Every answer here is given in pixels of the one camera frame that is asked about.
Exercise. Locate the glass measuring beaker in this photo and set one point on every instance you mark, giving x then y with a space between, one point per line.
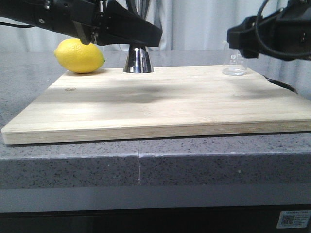
234 63

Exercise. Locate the white QR code label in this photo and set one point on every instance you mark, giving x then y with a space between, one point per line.
293 219

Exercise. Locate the yellow lemon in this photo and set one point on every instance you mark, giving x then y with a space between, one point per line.
77 57

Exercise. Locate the black cutting board handle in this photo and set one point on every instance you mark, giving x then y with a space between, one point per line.
281 84

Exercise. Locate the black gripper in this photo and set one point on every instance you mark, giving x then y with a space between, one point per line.
291 33
96 21

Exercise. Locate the wooden cutting board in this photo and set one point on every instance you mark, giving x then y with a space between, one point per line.
169 102

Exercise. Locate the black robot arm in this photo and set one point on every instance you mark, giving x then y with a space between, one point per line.
31 12

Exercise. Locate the steel double jigger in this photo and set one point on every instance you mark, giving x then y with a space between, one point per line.
138 60

